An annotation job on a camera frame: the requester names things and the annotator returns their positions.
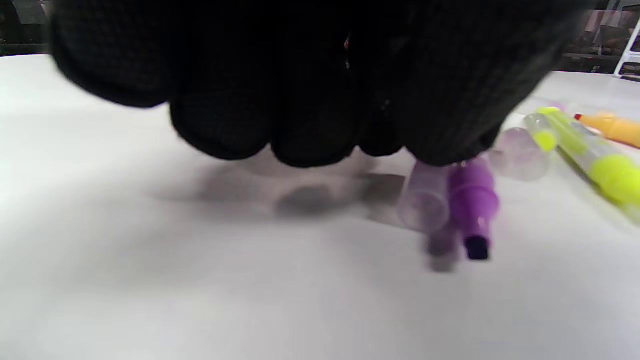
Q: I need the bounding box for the person's left hand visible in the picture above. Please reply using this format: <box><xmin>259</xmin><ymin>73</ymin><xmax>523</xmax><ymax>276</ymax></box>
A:
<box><xmin>49</xmin><ymin>0</ymin><xmax>598</xmax><ymax>169</ymax></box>

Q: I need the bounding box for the group of clear highlighter caps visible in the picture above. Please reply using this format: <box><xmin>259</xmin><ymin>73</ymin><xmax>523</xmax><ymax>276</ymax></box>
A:
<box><xmin>397</xmin><ymin>111</ymin><xmax>561</xmax><ymax>236</ymax></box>

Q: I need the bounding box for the purple double-ended highlighter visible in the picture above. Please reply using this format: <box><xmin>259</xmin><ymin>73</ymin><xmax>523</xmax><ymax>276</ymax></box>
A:
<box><xmin>446</xmin><ymin>156</ymin><xmax>501</xmax><ymax>262</ymax></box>

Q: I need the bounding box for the orange double-ended highlighter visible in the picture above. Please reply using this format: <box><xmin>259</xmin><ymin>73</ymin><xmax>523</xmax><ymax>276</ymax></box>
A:
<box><xmin>574</xmin><ymin>112</ymin><xmax>640</xmax><ymax>150</ymax></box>

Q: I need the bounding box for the yellow double-ended highlighter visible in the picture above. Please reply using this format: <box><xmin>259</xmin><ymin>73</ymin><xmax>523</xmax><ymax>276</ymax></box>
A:
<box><xmin>536</xmin><ymin>106</ymin><xmax>640</xmax><ymax>225</ymax></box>

